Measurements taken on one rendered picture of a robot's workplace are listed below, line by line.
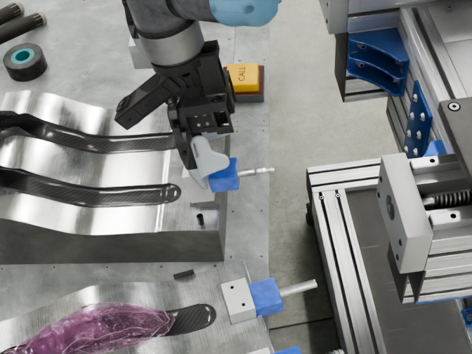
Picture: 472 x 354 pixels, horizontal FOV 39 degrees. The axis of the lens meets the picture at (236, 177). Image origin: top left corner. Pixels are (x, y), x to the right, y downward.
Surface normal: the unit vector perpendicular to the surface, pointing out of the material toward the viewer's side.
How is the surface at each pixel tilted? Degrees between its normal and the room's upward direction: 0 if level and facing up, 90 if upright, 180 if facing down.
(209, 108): 82
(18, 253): 90
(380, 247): 0
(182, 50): 79
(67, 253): 90
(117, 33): 0
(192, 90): 82
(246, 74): 0
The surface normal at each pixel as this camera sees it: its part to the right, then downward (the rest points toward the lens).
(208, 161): -0.10, 0.55
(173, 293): 0.10, -0.66
